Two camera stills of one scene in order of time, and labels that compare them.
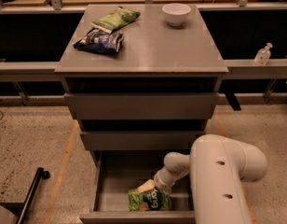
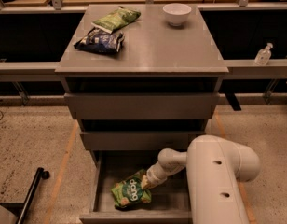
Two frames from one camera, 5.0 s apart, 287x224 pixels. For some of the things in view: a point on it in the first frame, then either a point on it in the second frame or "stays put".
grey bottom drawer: (117, 172) stays put
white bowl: (176, 13) stays put
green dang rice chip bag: (152, 201) to (129, 193)
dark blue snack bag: (101, 41) stays put
